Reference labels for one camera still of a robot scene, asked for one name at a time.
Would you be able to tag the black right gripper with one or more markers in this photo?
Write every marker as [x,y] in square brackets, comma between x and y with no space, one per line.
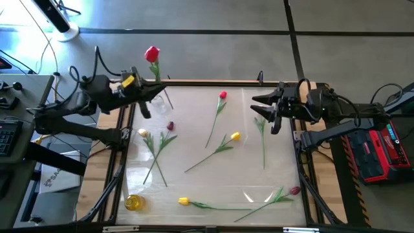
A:
[291,106]

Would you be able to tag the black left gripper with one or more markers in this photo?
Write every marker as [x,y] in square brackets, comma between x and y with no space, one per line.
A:
[132,94]

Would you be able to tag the bright red artificial tulip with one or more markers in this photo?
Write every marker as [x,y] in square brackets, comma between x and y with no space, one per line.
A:
[222,94]
[152,54]

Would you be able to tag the dark red artificial tulip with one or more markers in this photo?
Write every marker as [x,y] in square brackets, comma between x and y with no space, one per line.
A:
[170,126]
[295,190]

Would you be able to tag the yellow artificial tulip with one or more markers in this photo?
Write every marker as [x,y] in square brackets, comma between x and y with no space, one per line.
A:
[235,136]
[183,201]

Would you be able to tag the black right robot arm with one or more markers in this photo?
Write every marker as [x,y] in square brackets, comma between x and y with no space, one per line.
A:
[339,108]

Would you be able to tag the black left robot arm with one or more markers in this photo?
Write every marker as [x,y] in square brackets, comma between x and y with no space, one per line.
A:
[97,94]

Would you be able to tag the yellow glass vase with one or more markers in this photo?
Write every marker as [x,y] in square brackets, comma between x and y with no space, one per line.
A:
[134,202]

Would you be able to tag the office desk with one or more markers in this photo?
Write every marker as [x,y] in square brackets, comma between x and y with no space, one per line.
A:
[32,94]

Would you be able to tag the red black power station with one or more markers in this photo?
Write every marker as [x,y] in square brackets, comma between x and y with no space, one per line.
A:
[376,155]

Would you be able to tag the black white tower fan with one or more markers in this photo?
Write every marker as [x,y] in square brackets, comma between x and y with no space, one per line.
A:
[55,16]

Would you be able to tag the white printed bag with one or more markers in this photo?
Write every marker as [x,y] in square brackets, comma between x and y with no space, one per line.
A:
[59,181]

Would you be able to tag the small black desk device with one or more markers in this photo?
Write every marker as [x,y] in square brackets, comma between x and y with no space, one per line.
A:
[16,86]

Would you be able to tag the black keyboard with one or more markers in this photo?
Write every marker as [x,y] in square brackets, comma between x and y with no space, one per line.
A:
[8,139]

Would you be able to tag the black table frame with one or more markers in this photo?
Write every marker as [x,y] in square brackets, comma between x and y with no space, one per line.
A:
[114,210]

